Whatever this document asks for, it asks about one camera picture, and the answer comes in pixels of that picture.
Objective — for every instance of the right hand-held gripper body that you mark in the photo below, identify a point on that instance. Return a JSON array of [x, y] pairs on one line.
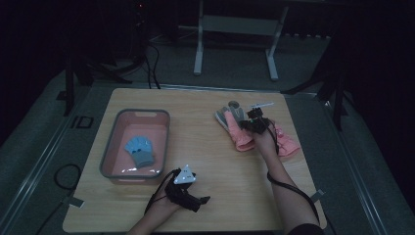
[[257, 124]]

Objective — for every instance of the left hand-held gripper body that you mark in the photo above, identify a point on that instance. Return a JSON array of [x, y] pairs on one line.
[[182, 187]]

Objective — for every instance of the pink grey ski glove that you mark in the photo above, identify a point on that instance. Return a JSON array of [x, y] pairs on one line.
[[288, 145], [239, 133]]

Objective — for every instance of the light blue grey knit glove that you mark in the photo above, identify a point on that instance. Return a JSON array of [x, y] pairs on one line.
[[143, 156], [129, 147]]

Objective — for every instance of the pink basin with grey rim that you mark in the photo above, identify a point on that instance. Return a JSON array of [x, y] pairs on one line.
[[130, 130]]

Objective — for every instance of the person's left hand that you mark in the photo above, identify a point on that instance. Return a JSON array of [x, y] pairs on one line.
[[163, 204]]

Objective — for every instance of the black tripod stand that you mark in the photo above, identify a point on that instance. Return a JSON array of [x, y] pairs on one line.
[[329, 94], [81, 75]]

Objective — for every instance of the grey tape strip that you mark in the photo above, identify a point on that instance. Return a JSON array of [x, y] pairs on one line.
[[74, 201], [317, 196]]

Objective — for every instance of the white metal desk frame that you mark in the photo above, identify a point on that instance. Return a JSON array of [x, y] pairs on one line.
[[235, 26]]

